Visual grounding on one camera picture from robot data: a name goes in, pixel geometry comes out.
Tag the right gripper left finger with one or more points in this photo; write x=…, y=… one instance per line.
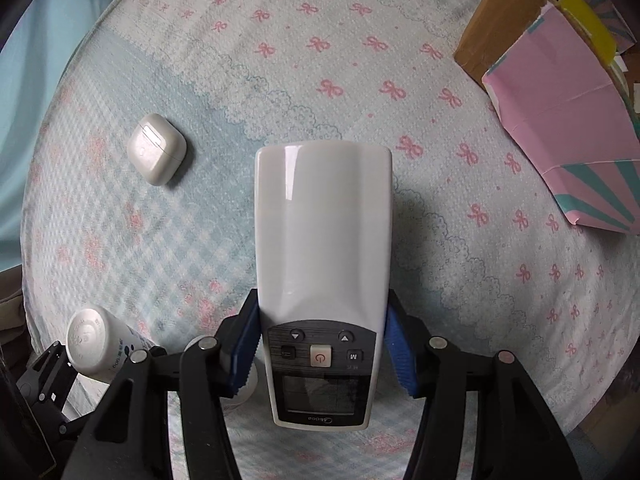
x=127, y=437

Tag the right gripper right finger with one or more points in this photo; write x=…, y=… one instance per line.
x=516, y=434

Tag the white pill bottle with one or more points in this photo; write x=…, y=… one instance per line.
x=98, y=344

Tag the white remote control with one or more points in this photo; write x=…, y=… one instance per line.
x=323, y=215

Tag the yellow tape roll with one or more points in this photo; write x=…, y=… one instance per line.
x=602, y=40

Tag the white earbuds case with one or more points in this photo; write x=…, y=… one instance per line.
x=156, y=149

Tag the open cardboard box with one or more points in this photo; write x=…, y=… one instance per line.
x=573, y=117

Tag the light blue curtain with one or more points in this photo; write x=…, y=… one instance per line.
x=32, y=63

